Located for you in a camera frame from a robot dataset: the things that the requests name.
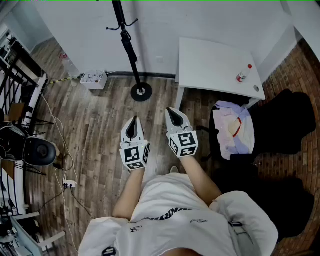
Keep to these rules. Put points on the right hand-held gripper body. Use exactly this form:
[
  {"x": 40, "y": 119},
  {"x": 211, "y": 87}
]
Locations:
[{"x": 183, "y": 143}]

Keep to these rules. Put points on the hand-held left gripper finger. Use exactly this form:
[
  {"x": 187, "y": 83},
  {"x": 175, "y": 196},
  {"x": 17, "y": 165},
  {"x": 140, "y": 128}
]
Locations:
[
  {"x": 124, "y": 133},
  {"x": 140, "y": 132}
]

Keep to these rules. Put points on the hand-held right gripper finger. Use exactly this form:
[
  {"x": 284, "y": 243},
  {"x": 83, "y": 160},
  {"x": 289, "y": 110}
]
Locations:
[
  {"x": 185, "y": 121},
  {"x": 169, "y": 125}
]

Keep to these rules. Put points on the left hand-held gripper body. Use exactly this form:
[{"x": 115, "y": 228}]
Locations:
[{"x": 133, "y": 155}]

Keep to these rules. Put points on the black coat rack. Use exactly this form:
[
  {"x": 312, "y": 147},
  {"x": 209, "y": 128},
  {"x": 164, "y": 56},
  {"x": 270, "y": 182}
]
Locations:
[{"x": 137, "y": 75}]

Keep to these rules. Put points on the person's left forearm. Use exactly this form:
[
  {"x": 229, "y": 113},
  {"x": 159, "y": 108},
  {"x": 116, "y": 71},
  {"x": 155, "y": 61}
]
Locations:
[{"x": 130, "y": 195}]

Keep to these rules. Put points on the person's right forearm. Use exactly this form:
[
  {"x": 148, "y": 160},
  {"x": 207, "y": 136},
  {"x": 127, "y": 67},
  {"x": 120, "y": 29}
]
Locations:
[{"x": 200, "y": 185}]

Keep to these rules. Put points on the black metal rack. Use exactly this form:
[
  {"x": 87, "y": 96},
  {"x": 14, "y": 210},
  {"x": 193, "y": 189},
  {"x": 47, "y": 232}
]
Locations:
[{"x": 15, "y": 82}]

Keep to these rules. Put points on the person's white right shoe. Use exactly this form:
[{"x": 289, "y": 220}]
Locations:
[{"x": 174, "y": 169}]

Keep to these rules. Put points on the pale crumpled cloth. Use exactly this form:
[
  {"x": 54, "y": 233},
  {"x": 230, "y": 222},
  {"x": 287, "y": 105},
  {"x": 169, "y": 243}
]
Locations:
[{"x": 233, "y": 130}]

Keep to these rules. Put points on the white table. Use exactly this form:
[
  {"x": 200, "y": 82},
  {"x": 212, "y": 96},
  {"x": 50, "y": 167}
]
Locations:
[{"x": 215, "y": 67}]

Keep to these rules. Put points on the white bin with paper scraps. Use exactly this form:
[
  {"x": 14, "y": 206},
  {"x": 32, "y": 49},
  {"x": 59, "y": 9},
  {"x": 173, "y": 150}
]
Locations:
[{"x": 93, "y": 79}]

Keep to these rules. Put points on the white power strip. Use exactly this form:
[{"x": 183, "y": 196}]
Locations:
[{"x": 70, "y": 183}]

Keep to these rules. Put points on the clear bottle with red cap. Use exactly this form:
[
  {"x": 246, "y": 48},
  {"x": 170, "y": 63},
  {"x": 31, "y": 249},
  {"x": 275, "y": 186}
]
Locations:
[{"x": 243, "y": 74}]

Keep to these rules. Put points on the person's white t-shirt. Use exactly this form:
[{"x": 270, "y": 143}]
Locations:
[{"x": 175, "y": 220}]

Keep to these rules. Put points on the black round padded seat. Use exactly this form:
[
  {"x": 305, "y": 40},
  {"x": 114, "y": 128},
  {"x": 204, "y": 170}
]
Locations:
[{"x": 40, "y": 151}]

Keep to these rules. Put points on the large clear plastic bottle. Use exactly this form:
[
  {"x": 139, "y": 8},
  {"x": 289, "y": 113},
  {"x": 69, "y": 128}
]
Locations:
[{"x": 70, "y": 66}]

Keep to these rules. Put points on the black office chair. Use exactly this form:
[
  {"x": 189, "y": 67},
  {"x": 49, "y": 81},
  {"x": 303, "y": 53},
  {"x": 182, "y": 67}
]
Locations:
[{"x": 282, "y": 125}]

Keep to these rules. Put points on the black bag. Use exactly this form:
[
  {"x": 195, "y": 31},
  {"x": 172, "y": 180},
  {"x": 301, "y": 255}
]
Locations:
[{"x": 275, "y": 200}]

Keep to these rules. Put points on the grey metal shelf unit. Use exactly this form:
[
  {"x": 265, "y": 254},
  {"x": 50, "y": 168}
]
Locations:
[{"x": 22, "y": 237}]

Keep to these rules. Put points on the white metal post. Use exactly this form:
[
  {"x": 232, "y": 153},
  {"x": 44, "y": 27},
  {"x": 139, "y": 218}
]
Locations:
[{"x": 37, "y": 97}]

